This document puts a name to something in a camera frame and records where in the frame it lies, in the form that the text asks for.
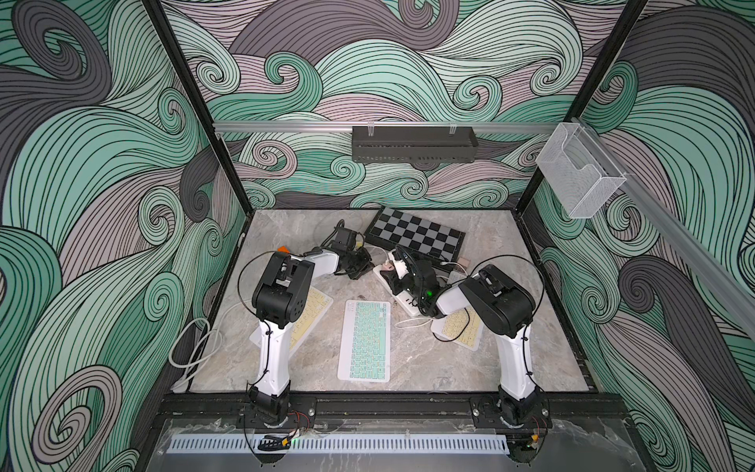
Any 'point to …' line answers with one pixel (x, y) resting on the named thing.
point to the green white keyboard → (364, 353)
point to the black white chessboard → (394, 229)
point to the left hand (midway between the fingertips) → (379, 265)
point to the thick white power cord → (195, 343)
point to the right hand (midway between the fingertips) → (386, 267)
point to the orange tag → (282, 249)
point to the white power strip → (404, 299)
